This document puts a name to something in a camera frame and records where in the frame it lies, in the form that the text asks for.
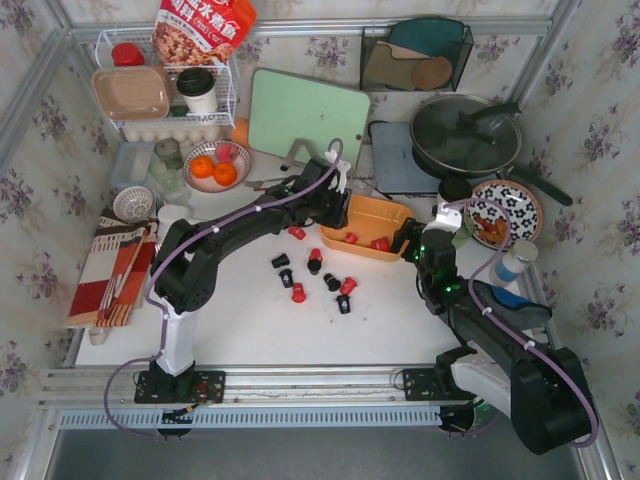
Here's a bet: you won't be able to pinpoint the orange tangerine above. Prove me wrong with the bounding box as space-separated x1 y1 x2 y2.
190 155 215 179
212 163 238 187

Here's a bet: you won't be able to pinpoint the orange plastic storage basket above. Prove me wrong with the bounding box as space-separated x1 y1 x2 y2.
319 195 414 262

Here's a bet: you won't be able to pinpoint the fried food pieces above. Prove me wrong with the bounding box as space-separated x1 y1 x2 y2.
473 215 507 246

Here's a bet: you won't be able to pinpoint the metal cutting board stand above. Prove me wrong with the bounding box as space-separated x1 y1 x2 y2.
280 138 318 172

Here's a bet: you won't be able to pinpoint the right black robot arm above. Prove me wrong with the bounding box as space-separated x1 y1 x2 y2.
391 218 599 454

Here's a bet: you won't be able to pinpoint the flower patterned plate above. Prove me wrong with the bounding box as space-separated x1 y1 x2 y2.
465 180 543 250

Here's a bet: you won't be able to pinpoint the white wire rack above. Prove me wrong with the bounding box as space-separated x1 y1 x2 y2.
94 27 239 129

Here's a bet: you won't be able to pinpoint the camera mount white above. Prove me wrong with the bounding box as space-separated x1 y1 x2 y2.
325 149 351 194
423 202 463 233

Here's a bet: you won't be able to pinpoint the black frying pan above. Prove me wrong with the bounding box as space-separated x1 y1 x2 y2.
410 93 574 207

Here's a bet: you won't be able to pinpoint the black capsule numbered four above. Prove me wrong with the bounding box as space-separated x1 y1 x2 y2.
336 294 351 315
279 268 294 289

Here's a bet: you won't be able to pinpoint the green cutting board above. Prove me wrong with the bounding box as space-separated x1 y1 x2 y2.
248 68 371 165

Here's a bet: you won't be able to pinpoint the pink peach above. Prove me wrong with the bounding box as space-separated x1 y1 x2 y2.
214 141 240 163

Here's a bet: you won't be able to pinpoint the left camera mount white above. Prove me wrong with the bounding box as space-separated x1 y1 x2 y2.
325 149 351 194

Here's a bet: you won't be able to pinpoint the pale green glass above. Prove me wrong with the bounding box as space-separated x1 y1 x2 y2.
149 158 190 205

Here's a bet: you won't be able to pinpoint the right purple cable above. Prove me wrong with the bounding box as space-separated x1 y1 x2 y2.
442 197 599 447

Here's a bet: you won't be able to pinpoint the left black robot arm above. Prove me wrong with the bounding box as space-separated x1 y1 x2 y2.
134 159 351 404

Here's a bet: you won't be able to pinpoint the pink fruit bowl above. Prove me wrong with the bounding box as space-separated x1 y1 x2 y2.
182 140 251 193

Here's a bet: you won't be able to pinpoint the clear bottle blue label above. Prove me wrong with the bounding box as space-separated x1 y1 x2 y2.
490 239 539 287

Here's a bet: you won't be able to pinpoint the grey induction cooker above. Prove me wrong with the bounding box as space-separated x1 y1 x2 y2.
368 121 440 195

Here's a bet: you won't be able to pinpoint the right camera mount white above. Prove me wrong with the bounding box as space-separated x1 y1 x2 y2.
423 202 463 233

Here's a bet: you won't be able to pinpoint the purple cable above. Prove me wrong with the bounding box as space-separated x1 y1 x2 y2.
102 138 346 444
442 197 599 447

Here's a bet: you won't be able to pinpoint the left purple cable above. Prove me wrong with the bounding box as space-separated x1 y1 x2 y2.
102 138 346 444

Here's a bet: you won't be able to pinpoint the jar with black lid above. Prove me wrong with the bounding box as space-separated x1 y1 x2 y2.
437 176 473 204

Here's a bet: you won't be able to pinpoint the glass pan lid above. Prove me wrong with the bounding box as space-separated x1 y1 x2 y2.
410 93 523 175

